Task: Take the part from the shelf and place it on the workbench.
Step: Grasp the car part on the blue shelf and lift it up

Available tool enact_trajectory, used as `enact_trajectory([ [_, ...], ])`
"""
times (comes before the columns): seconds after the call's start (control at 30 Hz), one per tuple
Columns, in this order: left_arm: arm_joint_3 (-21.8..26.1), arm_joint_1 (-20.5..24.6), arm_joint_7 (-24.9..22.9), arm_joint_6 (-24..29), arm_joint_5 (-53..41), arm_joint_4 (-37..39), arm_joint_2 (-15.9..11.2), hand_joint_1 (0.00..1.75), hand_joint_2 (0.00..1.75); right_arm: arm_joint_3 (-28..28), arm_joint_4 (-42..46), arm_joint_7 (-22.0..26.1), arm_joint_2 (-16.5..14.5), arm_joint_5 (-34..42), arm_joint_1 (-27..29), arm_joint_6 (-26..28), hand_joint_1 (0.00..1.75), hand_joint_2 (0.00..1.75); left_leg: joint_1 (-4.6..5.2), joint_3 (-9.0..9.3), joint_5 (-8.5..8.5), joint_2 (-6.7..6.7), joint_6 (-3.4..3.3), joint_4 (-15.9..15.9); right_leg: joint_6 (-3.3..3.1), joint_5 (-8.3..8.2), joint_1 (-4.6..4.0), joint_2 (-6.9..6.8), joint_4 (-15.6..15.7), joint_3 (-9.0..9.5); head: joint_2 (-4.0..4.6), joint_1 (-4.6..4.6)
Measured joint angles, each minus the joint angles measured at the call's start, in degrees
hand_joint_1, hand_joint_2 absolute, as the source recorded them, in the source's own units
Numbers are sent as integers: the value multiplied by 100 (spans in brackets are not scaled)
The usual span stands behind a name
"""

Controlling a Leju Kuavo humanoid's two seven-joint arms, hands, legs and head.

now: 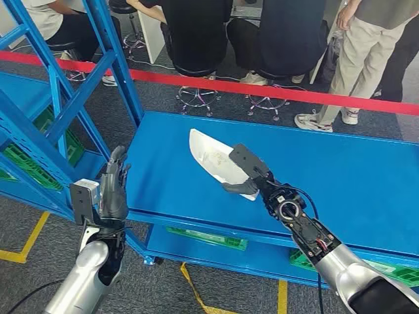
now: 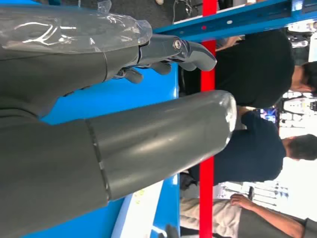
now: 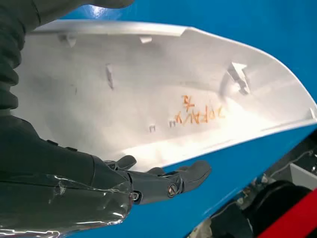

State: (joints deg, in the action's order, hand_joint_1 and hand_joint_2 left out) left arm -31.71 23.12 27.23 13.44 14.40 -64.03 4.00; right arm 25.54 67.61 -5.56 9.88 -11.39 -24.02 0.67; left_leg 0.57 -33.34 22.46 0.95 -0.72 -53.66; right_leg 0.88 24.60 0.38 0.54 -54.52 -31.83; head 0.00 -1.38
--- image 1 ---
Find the black stool chrome base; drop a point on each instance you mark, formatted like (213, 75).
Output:
(193, 71)
(121, 6)
(62, 45)
(266, 103)

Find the blue metal shelf rack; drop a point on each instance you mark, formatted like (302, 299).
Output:
(327, 182)

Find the red barrier tape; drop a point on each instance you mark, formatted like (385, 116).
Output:
(229, 86)

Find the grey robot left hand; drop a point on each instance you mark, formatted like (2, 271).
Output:
(112, 195)

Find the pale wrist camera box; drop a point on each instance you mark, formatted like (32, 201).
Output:
(81, 199)
(248, 160)

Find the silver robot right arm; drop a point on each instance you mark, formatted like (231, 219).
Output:
(343, 268)

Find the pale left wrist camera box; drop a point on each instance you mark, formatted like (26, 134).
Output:
(81, 199)

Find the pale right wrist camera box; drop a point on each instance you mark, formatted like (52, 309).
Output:
(248, 160)

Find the green plastic crate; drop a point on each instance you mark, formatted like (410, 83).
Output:
(73, 149)
(4, 175)
(209, 237)
(29, 167)
(399, 274)

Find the white curved plastic part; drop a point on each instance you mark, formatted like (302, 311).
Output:
(213, 160)

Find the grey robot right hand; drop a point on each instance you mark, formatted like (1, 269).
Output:
(240, 188)

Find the person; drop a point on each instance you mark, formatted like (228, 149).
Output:
(288, 39)
(360, 65)
(399, 65)
(196, 34)
(75, 30)

